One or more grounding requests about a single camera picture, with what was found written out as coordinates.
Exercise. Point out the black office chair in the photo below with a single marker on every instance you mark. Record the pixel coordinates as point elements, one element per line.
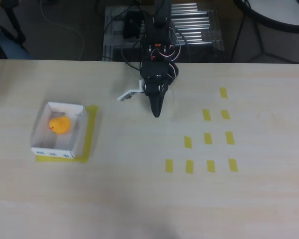
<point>12,22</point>

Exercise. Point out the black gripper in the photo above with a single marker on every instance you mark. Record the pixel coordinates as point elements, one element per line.
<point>155,97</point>

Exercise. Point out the round white table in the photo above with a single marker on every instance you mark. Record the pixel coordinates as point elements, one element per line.
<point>276,12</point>

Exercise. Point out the yellow tape strip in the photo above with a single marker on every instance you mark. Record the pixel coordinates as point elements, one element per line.
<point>206,114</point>
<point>188,142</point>
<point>233,165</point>
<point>169,166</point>
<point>189,166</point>
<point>225,114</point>
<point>211,166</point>
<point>223,92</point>
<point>208,138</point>
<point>230,138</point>

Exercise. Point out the white cardboard box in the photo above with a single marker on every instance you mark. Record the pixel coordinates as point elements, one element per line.
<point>77,139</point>

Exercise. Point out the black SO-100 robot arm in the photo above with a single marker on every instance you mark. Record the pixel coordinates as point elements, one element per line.
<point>157,37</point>

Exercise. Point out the yellow rubber duck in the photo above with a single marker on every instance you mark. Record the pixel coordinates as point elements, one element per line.
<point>60,125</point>

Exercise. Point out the white gripper camera mount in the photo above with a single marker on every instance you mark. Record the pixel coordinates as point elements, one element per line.
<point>129,94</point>

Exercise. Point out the aluminium profile rack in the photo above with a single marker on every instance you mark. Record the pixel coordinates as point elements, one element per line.
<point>199,27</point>

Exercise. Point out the large yellow tape frame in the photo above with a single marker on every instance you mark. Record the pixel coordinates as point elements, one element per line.
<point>91,129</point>

